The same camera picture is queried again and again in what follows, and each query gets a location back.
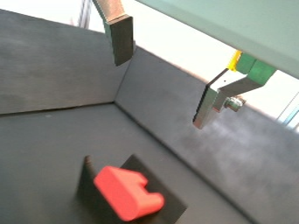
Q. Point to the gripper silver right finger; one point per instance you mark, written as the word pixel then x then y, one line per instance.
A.
pixel 244 75

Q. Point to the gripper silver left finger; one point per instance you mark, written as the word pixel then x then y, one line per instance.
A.
pixel 119 28

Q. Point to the red square-circle object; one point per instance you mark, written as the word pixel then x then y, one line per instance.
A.
pixel 123 188

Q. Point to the black curved stand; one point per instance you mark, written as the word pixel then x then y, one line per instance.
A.
pixel 100 210

